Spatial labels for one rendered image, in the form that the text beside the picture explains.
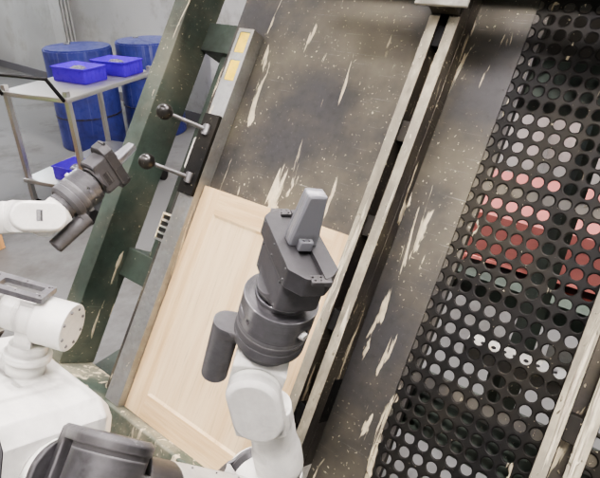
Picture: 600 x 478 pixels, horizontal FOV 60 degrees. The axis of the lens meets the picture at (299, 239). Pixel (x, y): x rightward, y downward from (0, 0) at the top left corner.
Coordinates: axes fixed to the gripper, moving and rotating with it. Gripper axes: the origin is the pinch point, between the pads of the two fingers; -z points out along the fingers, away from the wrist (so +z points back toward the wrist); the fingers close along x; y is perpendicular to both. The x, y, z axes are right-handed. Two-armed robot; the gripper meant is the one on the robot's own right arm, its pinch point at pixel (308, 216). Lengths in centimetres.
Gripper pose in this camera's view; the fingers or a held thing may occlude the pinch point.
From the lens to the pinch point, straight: 53.3
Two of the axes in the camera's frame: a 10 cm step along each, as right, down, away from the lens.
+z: -2.6, 7.9, 5.5
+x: -3.0, -6.1, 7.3
